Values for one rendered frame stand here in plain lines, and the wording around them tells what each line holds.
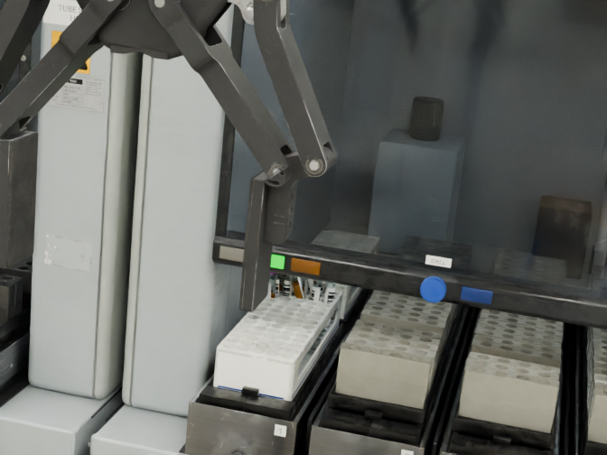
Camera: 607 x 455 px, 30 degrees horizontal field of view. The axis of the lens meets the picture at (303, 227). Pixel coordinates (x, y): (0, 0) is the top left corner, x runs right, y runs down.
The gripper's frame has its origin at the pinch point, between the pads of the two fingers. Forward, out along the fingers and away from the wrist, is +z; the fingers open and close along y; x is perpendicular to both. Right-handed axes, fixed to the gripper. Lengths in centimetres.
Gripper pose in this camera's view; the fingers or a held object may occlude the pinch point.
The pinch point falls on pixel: (133, 261)
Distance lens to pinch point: 61.0
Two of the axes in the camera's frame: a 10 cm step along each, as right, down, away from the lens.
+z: -1.0, 9.6, 2.7
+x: 2.3, -2.4, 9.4
